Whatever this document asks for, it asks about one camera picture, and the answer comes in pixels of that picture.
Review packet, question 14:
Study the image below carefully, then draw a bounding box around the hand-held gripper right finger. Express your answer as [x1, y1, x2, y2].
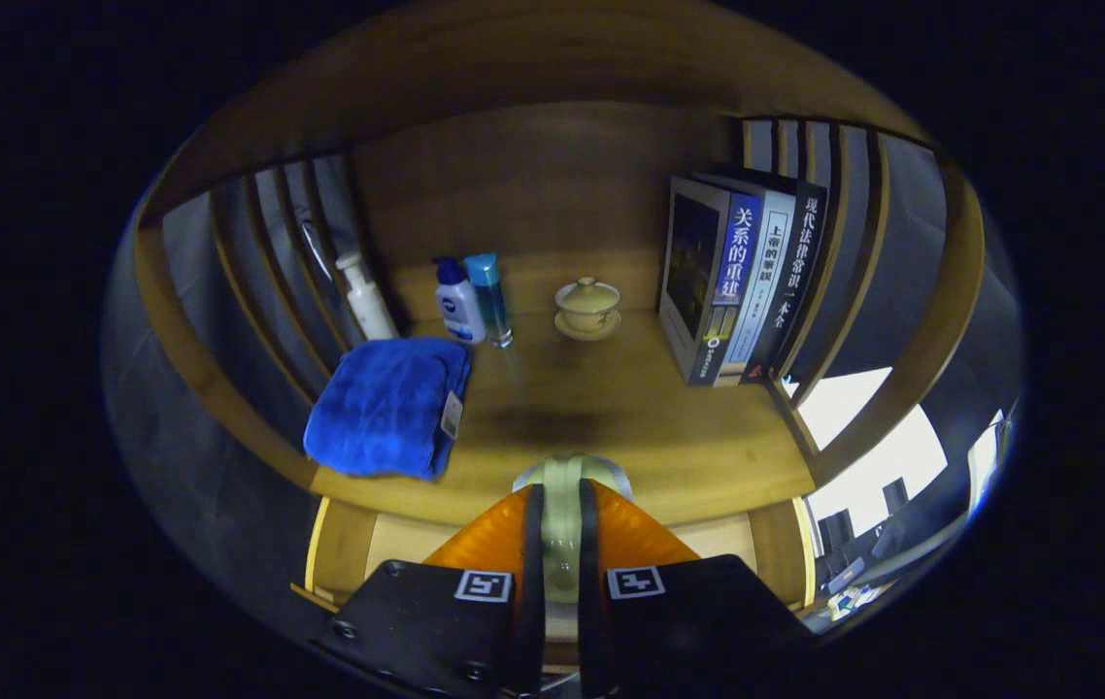
[577, 478, 816, 699]

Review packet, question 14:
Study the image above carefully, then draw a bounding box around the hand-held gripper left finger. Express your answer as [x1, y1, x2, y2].
[310, 483, 547, 699]

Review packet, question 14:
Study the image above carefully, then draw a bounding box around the green handled scrubbing brush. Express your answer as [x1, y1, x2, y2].
[512, 451, 633, 605]

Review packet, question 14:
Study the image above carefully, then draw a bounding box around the wooden drawer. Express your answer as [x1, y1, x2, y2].
[290, 495, 820, 671]

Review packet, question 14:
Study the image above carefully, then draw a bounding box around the wooden countertop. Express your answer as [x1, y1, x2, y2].
[310, 252, 818, 530]

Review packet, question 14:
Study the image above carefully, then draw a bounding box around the wooden cabinet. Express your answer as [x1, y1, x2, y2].
[125, 0, 988, 622]

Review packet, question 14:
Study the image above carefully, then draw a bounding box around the blue towel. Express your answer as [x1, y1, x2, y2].
[303, 337, 472, 482]

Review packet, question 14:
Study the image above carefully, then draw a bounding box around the beige lidded teacup with saucer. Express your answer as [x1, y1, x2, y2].
[553, 277, 623, 342]

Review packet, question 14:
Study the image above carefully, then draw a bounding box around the white bottle with blue cap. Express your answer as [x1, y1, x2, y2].
[432, 256, 487, 346]

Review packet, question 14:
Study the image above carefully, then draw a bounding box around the teal bottle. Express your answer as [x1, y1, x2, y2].
[463, 253, 515, 350]

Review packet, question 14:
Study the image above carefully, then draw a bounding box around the white pump bottle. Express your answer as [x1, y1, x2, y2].
[336, 250, 398, 341]

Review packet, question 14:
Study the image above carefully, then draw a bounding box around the dark blue book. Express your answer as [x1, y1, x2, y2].
[658, 176, 764, 387]

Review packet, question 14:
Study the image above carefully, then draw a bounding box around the white spine book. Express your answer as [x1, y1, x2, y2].
[716, 189, 796, 382]

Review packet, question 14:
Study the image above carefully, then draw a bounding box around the black book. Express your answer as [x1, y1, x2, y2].
[742, 170, 830, 382]

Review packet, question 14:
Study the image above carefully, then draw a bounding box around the white desk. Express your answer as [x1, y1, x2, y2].
[966, 410, 1012, 516]

